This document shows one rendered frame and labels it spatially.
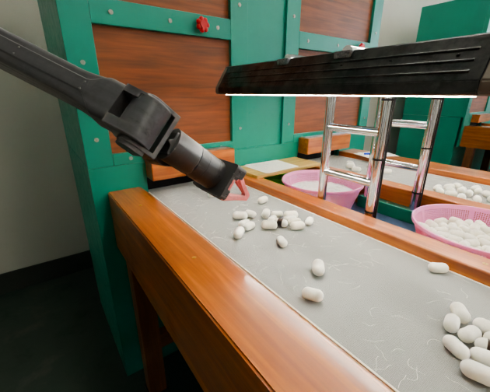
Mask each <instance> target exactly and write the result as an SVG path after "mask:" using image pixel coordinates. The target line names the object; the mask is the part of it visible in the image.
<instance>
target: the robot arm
mask: <svg viewBox="0 0 490 392"><path fill-rule="evenodd" d="M0 69H1V70H3V71H5V72H8V73H9V74H11V75H14V76H15V77H17V78H19V79H21V80H23V81H24V82H27V83H29V84H30V85H32V86H35V87H37V88H38V89H41V90H43V91H44V92H46V93H49V94H51V95H52V96H54V97H56V98H58V99H60V100H62V101H64V102H66V103H68V104H70V105H72V106H74V107H76V108H77V109H79V110H81V111H82V112H84V113H85V114H87V115H89V116H90V117H91V118H92V119H93V120H94V121H95V122H96V123H97V124H98V125H99V126H101V127H102V128H105V129H107V130H108V131H111V132H112V133H113V135H114V136H115V137H116V138H117V140H116V141H115V142H116V143H117V144H118V145H119V146H120V147H121V148H123V149H124V150H126V151H127V152H129V153H130V154H132V155H133V156H141V157H142V158H143V159H144V160H145V161H146V162H147V163H150V164H154V165H159V166H171V167H173V168H175V169H176V170H178V171H180V172H181V173H184V174H186V176H188V177H190V178H191V179H192V180H194V181H193V184H194V185H196V187H198V188H200V189H201V190H203V191H205V192H207V193H209V194H210V195H212V196H213V197H216V198H218V199H219V200H221V201H247V199H248V198H249V197H250V194H249V192H248V190H247V187H246V184H245V182H244V176H245V175H246V173H247V171H246V170H245V169H244V168H243V167H241V166H240V165H238V164H235V163H231V162H229V161H226V160H224V159H219V158H217V157H216V156H214V155H213V154H212V153H210V152H209V151H208V150H207V149H205V148H204V147H202V146H201V145H200V144H198V143H197V142H196V141H195V140H194V139H192V138H191V137H189V136H188V135H186V134H185V133H184V132H182V131H181V130H180V129H179V128H176V129H174V128H175V126H176V125H177V122H178V121H179V120H180V116H179V115H178V114H177V113H176V112H174V111H173V110H172V109H171V108H170V107H169V106H168V105H166V104H165V103H164V102H163V101H162V100H161V99H160V98H159V97H157V96H155V95H154V94H151V93H146V92H144V91H143V90H141V89H139V88H137V87H135V86H133V85H131V84H129V83H128V84H127V85H125V84H124V83H122V82H119V81H117V80H116V79H113V78H107V77H103V76H100V75H96V74H93V73H92V72H88V71H86V70H84V69H82V68H80V67H78V66H76V65H74V64H72V63H70V62H68V61H66V60H64V59H62V58H60V57H58V56H56V55H54V54H52V53H50V52H48V51H46V50H44V49H42V48H40V47H38V46H37V45H35V44H32V43H30V42H29V41H27V40H24V39H23V38H21V37H18V36H16V35H15V34H13V33H10V32H9V31H7V30H4V29H2V28H1V27H0ZM234 183H235V184H236V185H237V187H238V188H239V189H240V191H241V192H242V194H231V193H230V190H231V188H232V186H233V185H234Z"/></svg>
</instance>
